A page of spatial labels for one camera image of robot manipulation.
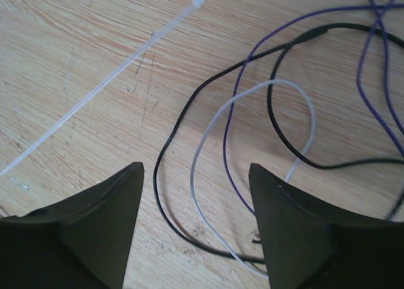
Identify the purple wire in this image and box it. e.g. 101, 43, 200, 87
222, 0, 404, 217

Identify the white wire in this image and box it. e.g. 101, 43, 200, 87
190, 79, 316, 277

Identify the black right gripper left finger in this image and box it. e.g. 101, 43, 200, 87
1, 162, 144, 288

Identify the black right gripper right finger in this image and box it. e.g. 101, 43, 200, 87
249, 163, 403, 288

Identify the white zip tie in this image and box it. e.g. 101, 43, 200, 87
1, 0, 207, 176

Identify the black wire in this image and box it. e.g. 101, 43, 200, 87
153, 23, 404, 264

